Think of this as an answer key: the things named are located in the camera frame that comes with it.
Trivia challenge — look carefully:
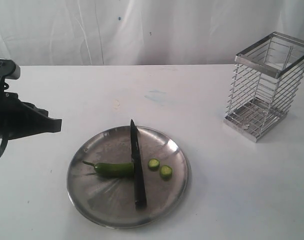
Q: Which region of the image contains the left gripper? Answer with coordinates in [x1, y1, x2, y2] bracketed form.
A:
[0, 93, 62, 140]

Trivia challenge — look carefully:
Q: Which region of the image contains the green chili pepper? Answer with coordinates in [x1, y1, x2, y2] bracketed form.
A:
[82, 160, 134, 178]

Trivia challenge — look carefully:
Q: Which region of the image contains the black knife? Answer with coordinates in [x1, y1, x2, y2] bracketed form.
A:
[130, 120, 147, 210]

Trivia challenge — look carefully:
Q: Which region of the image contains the green pepper slice left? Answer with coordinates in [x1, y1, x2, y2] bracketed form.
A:
[147, 158, 160, 171]

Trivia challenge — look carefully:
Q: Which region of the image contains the green pepper slice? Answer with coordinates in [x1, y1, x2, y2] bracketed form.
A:
[159, 165, 173, 180]
[147, 158, 160, 171]

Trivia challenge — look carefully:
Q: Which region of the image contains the green pepper slice right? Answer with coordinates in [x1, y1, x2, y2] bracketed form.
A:
[159, 165, 173, 180]

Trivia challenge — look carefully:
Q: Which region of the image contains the round steel plate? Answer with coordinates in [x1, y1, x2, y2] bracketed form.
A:
[67, 125, 190, 228]

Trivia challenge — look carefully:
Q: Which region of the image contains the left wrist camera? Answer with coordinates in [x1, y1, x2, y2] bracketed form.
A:
[0, 58, 21, 90]

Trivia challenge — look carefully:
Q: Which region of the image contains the chrome wire utensil holder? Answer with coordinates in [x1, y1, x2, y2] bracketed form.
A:
[223, 31, 304, 143]

